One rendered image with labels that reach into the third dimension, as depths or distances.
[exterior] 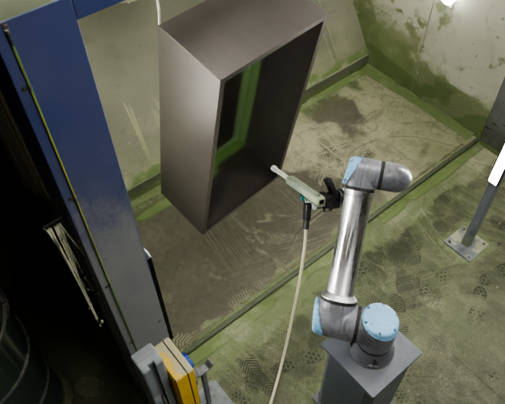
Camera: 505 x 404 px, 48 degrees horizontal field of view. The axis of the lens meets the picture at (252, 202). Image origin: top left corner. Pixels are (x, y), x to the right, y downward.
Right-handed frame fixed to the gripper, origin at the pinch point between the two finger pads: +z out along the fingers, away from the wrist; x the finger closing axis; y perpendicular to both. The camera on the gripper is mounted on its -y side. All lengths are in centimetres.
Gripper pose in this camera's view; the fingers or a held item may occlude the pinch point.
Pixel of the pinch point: (305, 198)
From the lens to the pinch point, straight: 271.8
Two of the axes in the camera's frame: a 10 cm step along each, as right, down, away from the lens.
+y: -0.6, 9.1, 4.0
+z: -8.9, 1.3, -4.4
